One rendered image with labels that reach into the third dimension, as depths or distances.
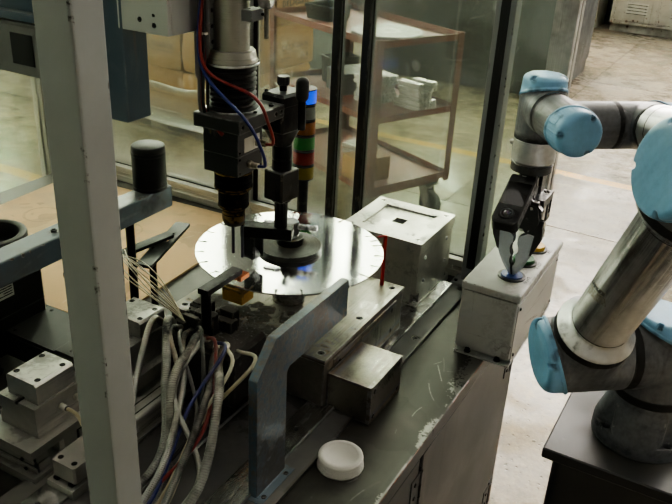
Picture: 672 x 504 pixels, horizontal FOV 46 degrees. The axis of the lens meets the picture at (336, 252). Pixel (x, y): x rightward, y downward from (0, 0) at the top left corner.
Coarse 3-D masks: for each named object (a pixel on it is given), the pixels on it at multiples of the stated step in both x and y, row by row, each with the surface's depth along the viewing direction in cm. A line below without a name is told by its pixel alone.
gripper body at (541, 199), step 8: (512, 160) 138; (512, 168) 138; (520, 168) 136; (528, 168) 135; (544, 168) 135; (528, 176) 138; (536, 176) 137; (544, 176) 141; (536, 184) 138; (544, 184) 143; (536, 192) 141; (544, 192) 142; (552, 192) 143; (536, 200) 139; (544, 200) 139; (528, 208) 138; (536, 208) 138; (544, 208) 145; (528, 216) 139; (536, 216) 138; (528, 224) 139; (536, 224) 139
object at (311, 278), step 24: (264, 216) 153; (288, 216) 153; (312, 216) 154; (216, 240) 142; (240, 240) 143; (336, 240) 145; (360, 240) 145; (216, 264) 134; (240, 264) 134; (264, 264) 135; (288, 264) 135; (312, 264) 136; (336, 264) 136; (360, 264) 136; (240, 288) 127; (264, 288) 127; (288, 288) 128; (312, 288) 128
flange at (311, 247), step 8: (264, 240) 141; (272, 240) 141; (280, 240) 138; (296, 240) 138; (304, 240) 141; (312, 240) 142; (264, 248) 138; (272, 248) 138; (280, 248) 138; (288, 248) 138; (296, 248) 138; (304, 248) 138; (312, 248) 139; (320, 248) 139; (264, 256) 137; (272, 256) 136; (280, 256) 136; (288, 256) 136; (296, 256) 136; (304, 256) 136; (312, 256) 137
